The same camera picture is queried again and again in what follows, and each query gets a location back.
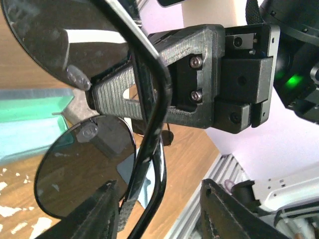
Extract aluminium frame rail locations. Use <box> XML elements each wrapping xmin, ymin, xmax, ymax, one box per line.
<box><xmin>164</xmin><ymin>154</ymin><xmax>250</xmax><ymax>239</ymax></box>

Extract dark round sunglasses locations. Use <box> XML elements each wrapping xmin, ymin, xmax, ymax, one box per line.
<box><xmin>161</xmin><ymin>123</ymin><xmax>174</xmax><ymax>146</ymax></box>

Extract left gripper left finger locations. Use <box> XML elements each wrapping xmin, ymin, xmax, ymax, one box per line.
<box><xmin>37</xmin><ymin>180</ymin><xmax>119</xmax><ymax>239</ymax></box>

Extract teal glasses case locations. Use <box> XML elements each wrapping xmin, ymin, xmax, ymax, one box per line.
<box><xmin>0</xmin><ymin>88</ymin><xmax>74</xmax><ymax>165</ymax></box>

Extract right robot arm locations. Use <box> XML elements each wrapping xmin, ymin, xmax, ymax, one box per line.
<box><xmin>149</xmin><ymin>0</ymin><xmax>319</xmax><ymax>134</ymax></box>

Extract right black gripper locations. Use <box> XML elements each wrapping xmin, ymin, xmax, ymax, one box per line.
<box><xmin>171</xmin><ymin>23</ymin><xmax>280</xmax><ymax>134</ymax></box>

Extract blue cleaning cloth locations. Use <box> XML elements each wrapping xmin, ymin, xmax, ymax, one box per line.
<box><xmin>116</xmin><ymin>154</ymin><xmax>155</xmax><ymax>209</ymax></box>

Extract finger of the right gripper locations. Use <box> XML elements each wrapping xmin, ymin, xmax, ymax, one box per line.
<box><xmin>92</xmin><ymin>24</ymin><xmax>225</xmax><ymax>128</ymax></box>

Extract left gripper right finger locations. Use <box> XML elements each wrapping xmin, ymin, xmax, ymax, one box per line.
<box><xmin>202</xmin><ymin>189</ymin><xmax>287</xmax><ymax>239</ymax></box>

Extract thin-frame clear glasses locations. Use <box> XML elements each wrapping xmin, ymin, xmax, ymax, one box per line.
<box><xmin>0</xmin><ymin>0</ymin><xmax>174</xmax><ymax>239</ymax></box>

